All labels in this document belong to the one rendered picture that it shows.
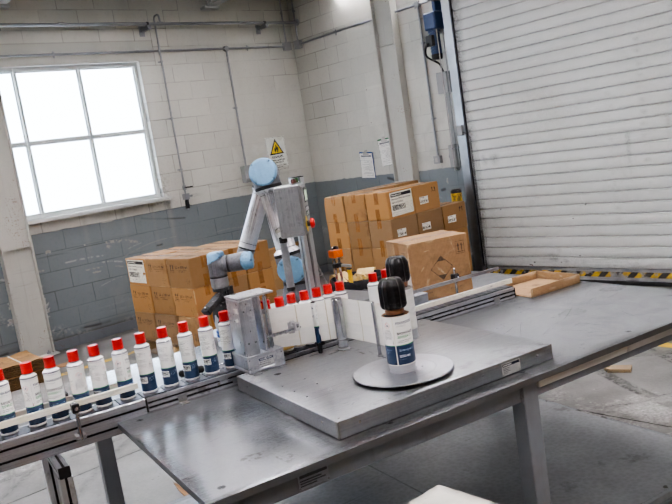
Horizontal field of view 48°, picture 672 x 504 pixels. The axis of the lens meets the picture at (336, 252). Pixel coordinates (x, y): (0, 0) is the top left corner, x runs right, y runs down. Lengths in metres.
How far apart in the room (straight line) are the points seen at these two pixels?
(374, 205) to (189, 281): 1.77
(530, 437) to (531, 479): 0.14
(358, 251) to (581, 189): 2.11
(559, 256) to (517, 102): 1.52
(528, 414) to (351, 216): 4.76
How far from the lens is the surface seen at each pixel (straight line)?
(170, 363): 2.59
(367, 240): 6.85
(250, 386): 2.49
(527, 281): 3.64
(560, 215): 7.36
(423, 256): 3.36
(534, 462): 2.44
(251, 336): 2.54
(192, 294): 6.22
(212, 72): 9.16
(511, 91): 7.50
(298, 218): 2.76
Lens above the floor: 1.58
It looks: 8 degrees down
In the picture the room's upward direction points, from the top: 9 degrees counter-clockwise
